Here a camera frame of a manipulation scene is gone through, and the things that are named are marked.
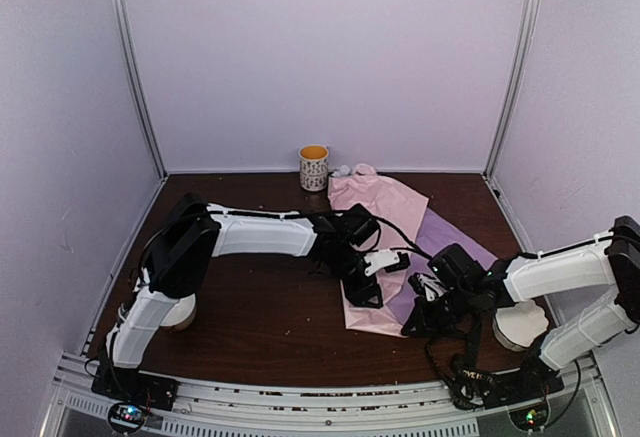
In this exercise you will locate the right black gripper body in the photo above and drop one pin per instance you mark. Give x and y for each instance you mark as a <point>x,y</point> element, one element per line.
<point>444,317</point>

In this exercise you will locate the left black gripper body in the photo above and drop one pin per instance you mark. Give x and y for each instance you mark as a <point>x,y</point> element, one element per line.
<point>356,293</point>

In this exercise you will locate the black lettered ribbon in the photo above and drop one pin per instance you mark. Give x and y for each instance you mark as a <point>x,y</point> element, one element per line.
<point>469,386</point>

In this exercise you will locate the pink fake flower stem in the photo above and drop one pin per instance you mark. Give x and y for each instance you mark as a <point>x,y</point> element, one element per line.
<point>363,169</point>

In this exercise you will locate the white fake flower stem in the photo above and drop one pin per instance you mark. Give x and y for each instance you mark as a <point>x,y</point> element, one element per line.
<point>342,171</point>

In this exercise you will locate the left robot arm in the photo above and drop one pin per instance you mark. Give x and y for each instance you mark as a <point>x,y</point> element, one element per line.
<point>174,263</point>

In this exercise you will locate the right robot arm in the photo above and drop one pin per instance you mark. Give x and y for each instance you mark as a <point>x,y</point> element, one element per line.
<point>610,258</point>

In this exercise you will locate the white scalloped bowl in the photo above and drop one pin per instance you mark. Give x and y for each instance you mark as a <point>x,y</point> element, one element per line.
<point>516,327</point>

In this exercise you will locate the patterned mug orange inside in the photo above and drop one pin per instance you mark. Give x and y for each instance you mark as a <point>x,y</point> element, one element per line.
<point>313,167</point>

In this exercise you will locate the white round bowl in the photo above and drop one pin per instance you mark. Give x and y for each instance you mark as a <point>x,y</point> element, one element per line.
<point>181,315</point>

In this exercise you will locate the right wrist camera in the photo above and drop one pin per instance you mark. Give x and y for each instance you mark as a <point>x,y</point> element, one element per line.
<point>427,286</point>

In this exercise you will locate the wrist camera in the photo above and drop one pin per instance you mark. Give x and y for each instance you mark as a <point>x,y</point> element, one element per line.
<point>427,286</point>
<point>388,260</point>

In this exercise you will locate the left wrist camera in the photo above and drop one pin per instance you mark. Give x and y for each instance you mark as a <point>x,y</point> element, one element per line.
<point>388,260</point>

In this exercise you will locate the front aluminium rail base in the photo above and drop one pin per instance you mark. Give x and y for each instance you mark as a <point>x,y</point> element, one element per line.
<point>223,409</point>

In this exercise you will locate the right aluminium frame post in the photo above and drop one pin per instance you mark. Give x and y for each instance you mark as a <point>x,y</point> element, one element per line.
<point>529,16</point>

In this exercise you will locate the aluminium frame post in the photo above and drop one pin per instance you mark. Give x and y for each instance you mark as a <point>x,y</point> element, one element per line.
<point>529,16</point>
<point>135,84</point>

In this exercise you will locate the left aluminium frame post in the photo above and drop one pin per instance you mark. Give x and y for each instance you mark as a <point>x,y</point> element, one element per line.
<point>135,84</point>

